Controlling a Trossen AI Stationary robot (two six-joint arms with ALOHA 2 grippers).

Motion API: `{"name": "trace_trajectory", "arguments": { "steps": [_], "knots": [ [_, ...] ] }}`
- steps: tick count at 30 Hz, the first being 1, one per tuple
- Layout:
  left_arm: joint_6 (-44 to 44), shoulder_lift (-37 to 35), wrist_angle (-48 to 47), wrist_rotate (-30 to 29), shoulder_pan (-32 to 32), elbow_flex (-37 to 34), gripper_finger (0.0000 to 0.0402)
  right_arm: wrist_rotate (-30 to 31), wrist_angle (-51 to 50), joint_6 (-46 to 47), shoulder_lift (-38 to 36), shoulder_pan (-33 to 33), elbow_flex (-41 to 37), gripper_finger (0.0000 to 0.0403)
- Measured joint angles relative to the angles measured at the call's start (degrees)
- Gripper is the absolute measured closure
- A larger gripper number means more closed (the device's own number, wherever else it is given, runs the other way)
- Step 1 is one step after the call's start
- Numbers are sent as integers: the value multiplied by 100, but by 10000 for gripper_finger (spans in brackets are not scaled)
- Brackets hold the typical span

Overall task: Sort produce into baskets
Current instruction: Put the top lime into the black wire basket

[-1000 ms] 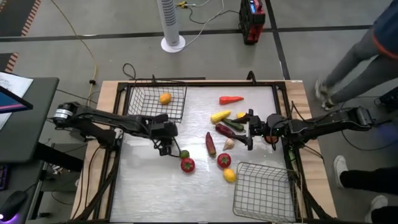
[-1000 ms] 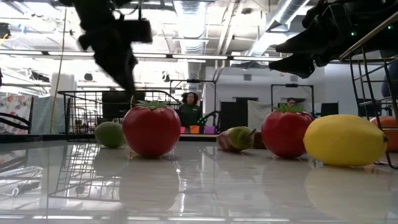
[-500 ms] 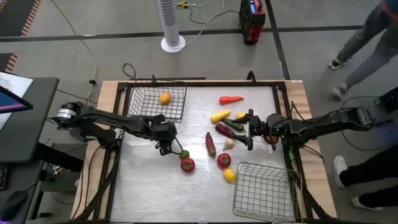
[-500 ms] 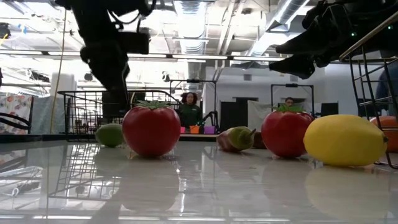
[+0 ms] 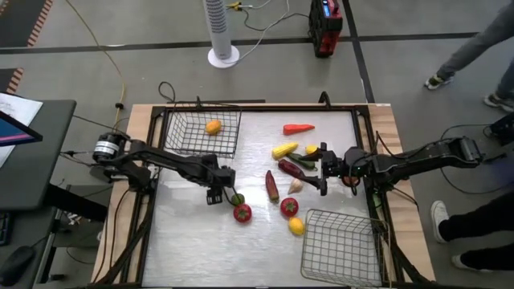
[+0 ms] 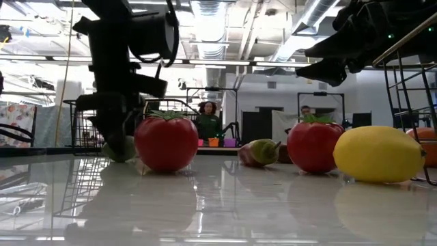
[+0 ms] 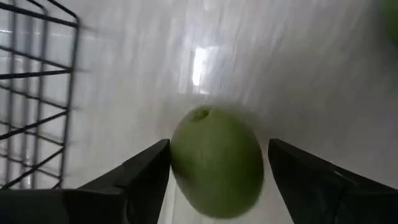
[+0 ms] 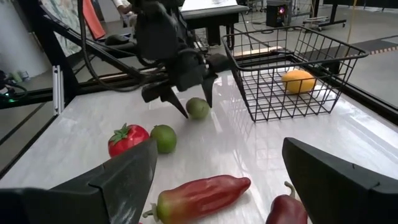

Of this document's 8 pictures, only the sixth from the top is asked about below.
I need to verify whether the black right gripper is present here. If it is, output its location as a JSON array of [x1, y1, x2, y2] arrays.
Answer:
[[295, 18, 416, 87]]

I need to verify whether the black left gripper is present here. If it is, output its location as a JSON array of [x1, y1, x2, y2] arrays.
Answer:
[[75, 64, 145, 159]]

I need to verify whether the green lime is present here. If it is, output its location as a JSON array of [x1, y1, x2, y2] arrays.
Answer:
[[101, 135, 138, 163]]

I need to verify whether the red tomato green calyx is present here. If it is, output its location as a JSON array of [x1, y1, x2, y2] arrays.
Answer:
[[134, 109, 199, 173], [286, 114, 346, 174]]

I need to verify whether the large yellow lemon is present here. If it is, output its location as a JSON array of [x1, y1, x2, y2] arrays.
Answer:
[[333, 125, 427, 184]]

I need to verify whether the red and green pepper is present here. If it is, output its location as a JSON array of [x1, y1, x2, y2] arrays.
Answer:
[[238, 138, 283, 168]]

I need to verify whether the orange-red round produce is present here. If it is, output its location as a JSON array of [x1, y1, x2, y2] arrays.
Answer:
[[406, 126, 437, 164]]

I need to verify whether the white ceiling light strip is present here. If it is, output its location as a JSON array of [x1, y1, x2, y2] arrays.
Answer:
[[188, 59, 251, 66], [255, 61, 311, 68], [0, 54, 47, 61], [53, 56, 93, 63]]

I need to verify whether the grey tarp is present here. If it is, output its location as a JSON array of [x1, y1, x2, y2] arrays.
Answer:
[[33, 105, 74, 148]]

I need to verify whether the black monitor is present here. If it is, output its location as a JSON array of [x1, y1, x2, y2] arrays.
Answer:
[[352, 111, 373, 129], [392, 107, 421, 130]]

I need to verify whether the white hanging sheet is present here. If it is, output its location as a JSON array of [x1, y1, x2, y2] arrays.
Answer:
[[272, 109, 301, 143]]

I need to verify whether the black partition panel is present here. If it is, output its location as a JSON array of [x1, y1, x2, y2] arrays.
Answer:
[[241, 106, 284, 145]]

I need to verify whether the floral patterned cloth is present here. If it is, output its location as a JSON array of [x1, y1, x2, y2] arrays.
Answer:
[[0, 104, 38, 148]]

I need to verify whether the tan background table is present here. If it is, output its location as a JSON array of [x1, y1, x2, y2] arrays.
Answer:
[[197, 146, 240, 152]]

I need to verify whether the black curved bar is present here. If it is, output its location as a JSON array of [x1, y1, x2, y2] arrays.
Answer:
[[0, 122, 36, 146]]

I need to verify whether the black metal station frame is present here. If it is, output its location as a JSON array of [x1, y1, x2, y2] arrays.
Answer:
[[296, 91, 346, 124], [186, 86, 239, 144]]

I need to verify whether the silver ceiling air duct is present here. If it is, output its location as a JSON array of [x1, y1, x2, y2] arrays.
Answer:
[[189, 0, 228, 90], [269, 0, 342, 64]]

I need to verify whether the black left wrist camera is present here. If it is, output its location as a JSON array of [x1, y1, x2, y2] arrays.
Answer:
[[131, 73, 169, 99]]

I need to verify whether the black wire basket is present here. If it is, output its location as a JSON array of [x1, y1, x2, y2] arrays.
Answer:
[[63, 98, 201, 157], [371, 12, 437, 187]]

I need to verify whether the black table frame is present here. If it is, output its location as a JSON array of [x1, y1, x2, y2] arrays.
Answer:
[[0, 146, 240, 158]]

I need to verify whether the yellow cable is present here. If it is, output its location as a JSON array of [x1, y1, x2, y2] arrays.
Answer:
[[55, 0, 74, 148]]

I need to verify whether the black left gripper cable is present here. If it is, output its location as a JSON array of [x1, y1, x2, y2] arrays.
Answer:
[[129, 0, 181, 81]]

